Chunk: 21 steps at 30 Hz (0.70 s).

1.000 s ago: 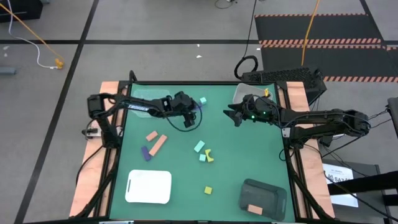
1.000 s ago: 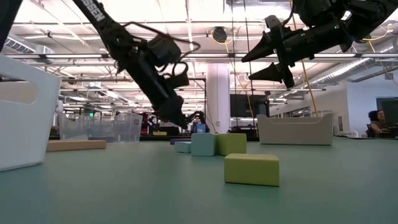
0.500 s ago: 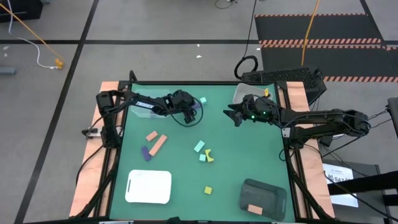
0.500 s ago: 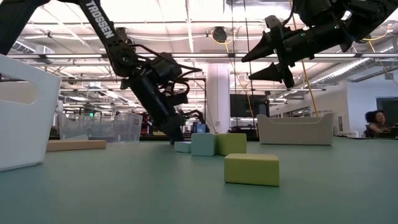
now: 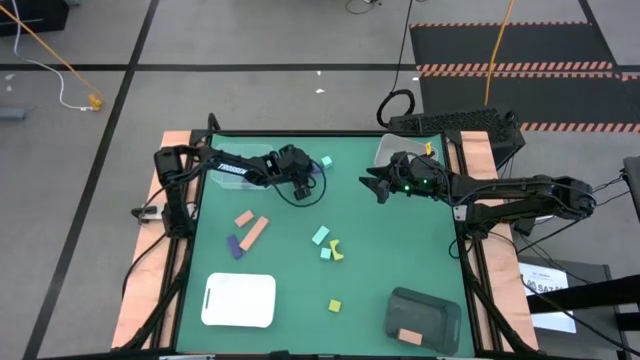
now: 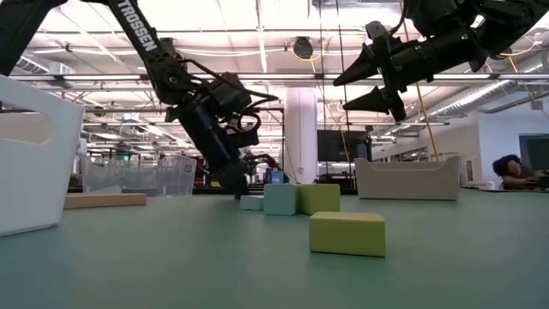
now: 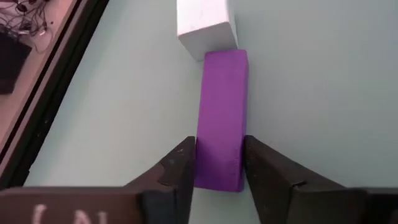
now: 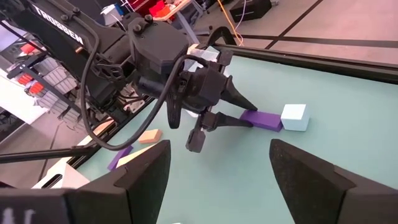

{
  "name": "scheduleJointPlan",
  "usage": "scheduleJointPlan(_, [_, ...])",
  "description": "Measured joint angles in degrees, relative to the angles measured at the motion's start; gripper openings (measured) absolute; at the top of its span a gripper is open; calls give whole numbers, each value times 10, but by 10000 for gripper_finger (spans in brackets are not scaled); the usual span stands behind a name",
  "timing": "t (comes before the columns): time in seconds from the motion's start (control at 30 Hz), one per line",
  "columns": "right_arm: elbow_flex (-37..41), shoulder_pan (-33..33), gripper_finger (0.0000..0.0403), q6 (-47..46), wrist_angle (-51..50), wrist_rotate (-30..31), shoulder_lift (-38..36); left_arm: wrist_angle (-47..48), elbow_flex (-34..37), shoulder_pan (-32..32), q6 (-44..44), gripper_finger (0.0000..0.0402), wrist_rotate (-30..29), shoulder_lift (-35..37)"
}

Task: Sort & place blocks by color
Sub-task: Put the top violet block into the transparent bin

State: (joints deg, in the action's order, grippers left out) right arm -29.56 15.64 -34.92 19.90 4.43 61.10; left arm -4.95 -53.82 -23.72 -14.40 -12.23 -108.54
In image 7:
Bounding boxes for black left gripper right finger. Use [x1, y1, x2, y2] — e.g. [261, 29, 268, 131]
[244, 134, 365, 224]

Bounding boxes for black table edge rail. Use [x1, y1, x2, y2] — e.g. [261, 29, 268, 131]
[0, 0, 109, 190]

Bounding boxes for white foam cube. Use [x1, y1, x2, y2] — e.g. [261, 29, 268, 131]
[176, 0, 239, 62]

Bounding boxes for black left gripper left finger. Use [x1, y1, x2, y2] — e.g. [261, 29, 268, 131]
[124, 136, 197, 224]

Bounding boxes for purple rectangular foam block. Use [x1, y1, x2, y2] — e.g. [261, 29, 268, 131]
[194, 49, 249, 193]

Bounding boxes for black floor box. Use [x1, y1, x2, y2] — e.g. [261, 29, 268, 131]
[0, 32, 32, 95]

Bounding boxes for tangled floor cables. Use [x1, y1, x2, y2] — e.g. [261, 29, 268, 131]
[0, 0, 53, 54]

